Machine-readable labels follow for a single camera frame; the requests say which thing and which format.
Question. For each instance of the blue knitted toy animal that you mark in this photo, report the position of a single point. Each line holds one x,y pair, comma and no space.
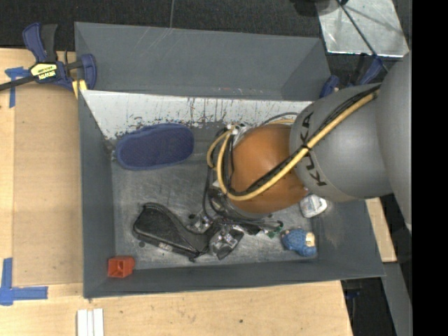
297,241

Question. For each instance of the red plastic block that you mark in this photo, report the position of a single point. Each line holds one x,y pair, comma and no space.
119,267

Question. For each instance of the blue cloth slipper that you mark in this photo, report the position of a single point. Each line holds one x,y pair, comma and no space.
154,146

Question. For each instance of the grey metal bin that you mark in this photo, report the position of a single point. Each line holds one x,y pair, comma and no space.
175,65

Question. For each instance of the white plastic object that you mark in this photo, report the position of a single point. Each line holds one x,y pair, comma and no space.
312,206

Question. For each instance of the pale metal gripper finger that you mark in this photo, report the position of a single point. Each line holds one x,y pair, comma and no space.
225,242
200,224

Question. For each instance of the black stapler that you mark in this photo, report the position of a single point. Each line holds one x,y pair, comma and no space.
161,227

